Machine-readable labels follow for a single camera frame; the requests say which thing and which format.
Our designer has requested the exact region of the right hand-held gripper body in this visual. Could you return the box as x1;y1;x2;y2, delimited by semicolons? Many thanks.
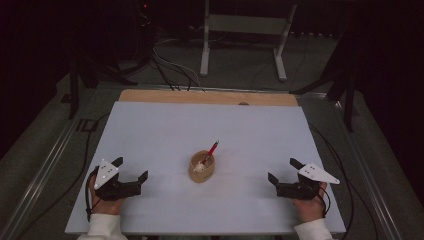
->
275;161;341;201

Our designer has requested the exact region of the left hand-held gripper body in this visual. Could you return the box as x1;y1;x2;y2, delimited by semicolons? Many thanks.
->
93;158;143;202

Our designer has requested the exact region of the round wooden pen holder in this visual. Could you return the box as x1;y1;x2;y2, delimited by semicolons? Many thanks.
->
187;149;216;184

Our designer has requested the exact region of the red pen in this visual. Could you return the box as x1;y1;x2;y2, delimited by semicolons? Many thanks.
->
201;140;220;166

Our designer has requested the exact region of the person's left hand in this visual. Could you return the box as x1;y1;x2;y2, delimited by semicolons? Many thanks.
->
88;174;126;216

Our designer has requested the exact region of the person's right hand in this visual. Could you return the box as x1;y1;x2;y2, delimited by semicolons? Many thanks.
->
292;181;330;224

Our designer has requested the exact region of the white table board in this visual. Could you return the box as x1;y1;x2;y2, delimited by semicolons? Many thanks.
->
64;100;347;236

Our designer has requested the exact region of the black metal stand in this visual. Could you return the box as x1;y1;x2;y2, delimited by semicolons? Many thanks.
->
289;31;360;133
67;54;138;120

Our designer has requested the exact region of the wooden table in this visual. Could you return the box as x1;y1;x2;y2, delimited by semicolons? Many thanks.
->
118;88;299;107

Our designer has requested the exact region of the dark equipment with red light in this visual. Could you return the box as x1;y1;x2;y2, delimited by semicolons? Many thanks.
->
124;0;158;69

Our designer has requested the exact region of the white metal stand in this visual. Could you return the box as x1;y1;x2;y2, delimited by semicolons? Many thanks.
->
199;0;299;82

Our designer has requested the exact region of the black floor bracket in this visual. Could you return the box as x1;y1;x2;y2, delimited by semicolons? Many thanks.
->
75;118;100;134

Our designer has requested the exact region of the aluminium floor rail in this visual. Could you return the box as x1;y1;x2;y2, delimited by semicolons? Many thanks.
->
331;99;405;240
0;114;86;240

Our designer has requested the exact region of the black floor cable bundle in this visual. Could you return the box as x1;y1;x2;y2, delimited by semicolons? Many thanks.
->
150;54;194;92

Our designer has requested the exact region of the white floor cable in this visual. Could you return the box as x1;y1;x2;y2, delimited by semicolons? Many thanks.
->
152;48;203;89

